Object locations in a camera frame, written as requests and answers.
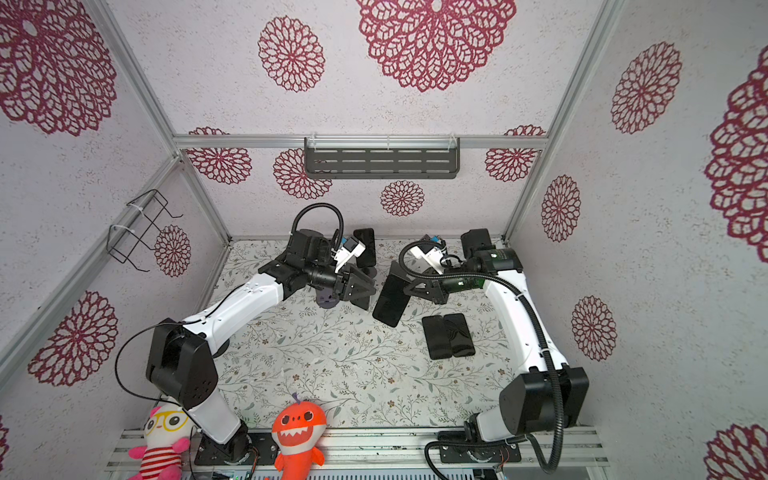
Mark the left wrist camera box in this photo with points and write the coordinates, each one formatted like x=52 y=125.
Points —
x=350 y=248

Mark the pink white plush toy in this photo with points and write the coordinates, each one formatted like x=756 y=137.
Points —
x=167 y=435

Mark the black wire wall rack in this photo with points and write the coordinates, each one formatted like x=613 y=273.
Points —
x=127 y=236

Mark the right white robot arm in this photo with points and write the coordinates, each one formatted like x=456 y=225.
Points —
x=546 y=394

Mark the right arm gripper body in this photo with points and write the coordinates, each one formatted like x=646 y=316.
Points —
x=452 y=285

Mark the grey wall shelf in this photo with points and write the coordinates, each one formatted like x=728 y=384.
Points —
x=382 y=160

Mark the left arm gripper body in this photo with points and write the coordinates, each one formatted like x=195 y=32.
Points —
x=325 y=277

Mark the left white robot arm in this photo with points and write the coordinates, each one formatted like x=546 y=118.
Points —
x=181 y=358

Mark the red shark plush toy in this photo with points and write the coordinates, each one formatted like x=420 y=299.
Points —
x=296 y=431

